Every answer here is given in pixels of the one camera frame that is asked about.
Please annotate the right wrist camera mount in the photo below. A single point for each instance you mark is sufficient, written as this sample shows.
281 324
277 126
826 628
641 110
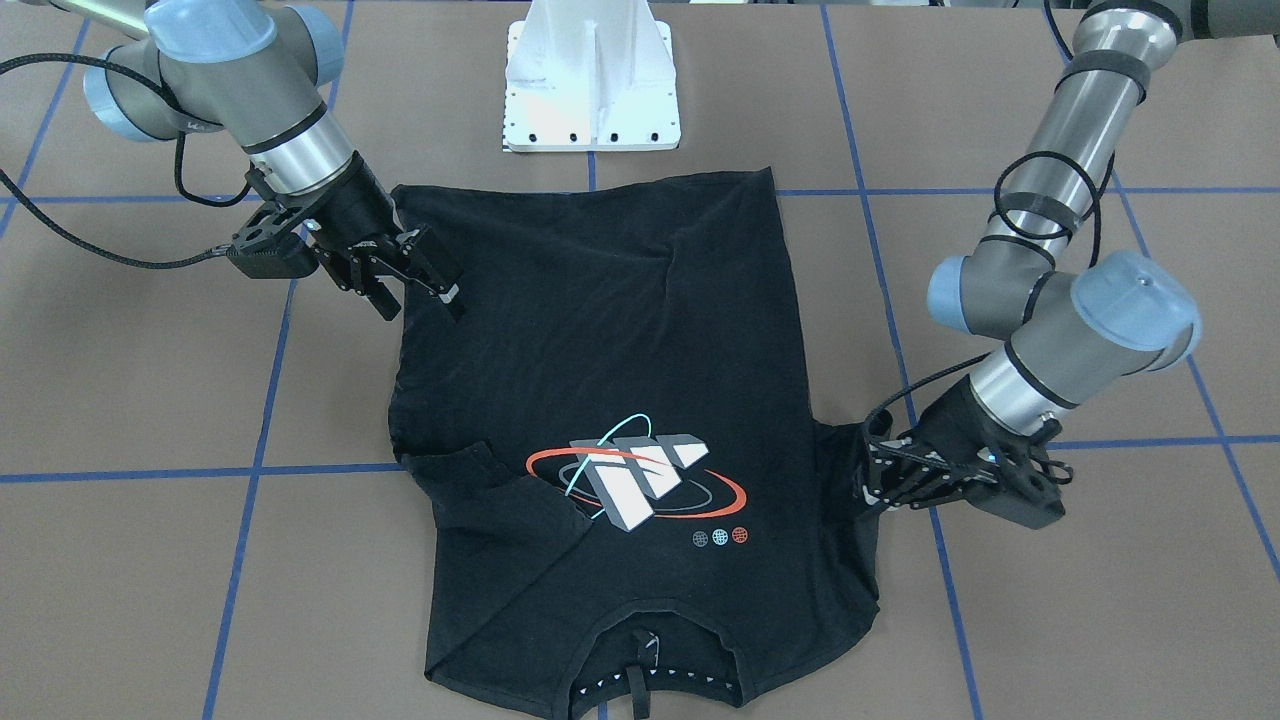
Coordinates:
268 245

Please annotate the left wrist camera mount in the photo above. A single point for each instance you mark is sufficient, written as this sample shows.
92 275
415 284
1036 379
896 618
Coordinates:
1023 483

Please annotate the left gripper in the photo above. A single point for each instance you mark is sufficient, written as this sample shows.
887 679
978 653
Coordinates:
950 428

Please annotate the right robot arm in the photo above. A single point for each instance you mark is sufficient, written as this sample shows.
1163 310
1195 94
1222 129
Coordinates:
256 72

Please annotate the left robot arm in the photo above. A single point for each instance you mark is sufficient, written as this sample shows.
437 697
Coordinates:
1061 337

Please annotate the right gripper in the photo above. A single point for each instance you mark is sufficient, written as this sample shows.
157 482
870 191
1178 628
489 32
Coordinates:
362 207

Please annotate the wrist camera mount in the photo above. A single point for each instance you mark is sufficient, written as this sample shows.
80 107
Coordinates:
1023 483
268 245

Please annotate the black graphic t-shirt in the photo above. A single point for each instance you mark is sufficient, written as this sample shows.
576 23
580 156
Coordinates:
629 489

